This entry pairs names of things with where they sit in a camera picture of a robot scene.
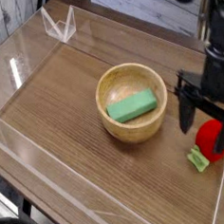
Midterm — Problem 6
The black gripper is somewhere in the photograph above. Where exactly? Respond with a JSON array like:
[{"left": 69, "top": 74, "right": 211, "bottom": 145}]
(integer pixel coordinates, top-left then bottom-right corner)
[{"left": 174, "top": 69, "right": 224, "bottom": 154}]

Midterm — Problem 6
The red plush fruit green leaf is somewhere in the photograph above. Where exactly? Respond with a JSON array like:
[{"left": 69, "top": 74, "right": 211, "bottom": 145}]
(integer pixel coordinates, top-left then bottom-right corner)
[{"left": 187, "top": 119, "right": 224, "bottom": 173}]

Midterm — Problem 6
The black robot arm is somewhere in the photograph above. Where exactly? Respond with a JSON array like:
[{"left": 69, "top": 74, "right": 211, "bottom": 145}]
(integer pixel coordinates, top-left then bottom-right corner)
[{"left": 175, "top": 0, "right": 224, "bottom": 153}]

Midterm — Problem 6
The wooden bowl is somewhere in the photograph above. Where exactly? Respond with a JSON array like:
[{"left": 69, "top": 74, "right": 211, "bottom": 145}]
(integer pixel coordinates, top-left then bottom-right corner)
[{"left": 95, "top": 63, "right": 168, "bottom": 143}]

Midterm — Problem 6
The green rectangular block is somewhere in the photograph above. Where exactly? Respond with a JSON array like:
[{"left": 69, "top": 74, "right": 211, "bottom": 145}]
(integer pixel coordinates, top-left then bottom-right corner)
[{"left": 106, "top": 89, "right": 158, "bottom": 122}]

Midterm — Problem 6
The clear acrylic tray wall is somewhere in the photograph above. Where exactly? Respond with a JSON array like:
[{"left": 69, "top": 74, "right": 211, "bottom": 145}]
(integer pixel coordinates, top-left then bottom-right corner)
[{"left": 0, "top": 118, "right": 153, "bottom": 224}]

